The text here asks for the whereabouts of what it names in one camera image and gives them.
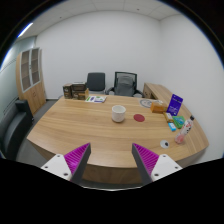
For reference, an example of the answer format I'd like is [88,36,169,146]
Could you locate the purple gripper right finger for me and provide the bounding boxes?
[131,142,184,185]

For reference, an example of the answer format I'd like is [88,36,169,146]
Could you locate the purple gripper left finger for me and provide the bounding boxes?
[40,142,92,183]

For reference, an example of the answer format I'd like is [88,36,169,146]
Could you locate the clear plastic water bottle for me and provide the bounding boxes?
[175,115,194,144]

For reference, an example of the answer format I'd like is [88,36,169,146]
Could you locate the red round coaster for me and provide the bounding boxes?
[133,114,145,122]

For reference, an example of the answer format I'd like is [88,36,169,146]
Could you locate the small blue box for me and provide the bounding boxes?
[168,123,176,131]

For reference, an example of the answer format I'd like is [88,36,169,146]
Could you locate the large wooden desk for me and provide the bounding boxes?
[28,96,209,184]

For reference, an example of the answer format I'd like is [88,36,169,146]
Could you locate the yellow small box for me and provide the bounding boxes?
[163,112,173,122]

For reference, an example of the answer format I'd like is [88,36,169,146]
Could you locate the green packet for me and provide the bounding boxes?
[173,116,185,129]

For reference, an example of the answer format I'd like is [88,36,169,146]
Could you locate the wooden tissue box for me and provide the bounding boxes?
[150,102,167,113]

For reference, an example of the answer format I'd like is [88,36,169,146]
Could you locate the white ceramic cup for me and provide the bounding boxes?
[112,105,126,123]

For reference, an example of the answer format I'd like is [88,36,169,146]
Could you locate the round silver plate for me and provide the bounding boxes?
[139,99,152,108]

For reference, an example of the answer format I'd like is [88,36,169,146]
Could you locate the green white leaflets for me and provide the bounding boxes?
[85,96,107,103]

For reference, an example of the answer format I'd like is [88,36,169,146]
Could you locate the purple standing sign card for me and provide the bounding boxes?
[167,94,183,116]

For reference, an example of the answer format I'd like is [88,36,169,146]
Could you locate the wooden side desk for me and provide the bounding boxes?
[142,82,188,111]

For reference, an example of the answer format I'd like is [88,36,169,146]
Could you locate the dark brown gift boxes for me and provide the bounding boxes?
[63,82,89,100]

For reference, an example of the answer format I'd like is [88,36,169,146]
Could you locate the black leather sofa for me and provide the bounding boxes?
[0,100,34,160]

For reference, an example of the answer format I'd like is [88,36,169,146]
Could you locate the grey mesh office chair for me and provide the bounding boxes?
[106,71,144,97]

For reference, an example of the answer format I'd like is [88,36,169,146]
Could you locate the black office chair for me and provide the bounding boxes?
[87,72,106,93]

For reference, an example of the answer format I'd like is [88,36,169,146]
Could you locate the wooden glass-door cabinet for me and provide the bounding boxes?
[16,48,46,114]

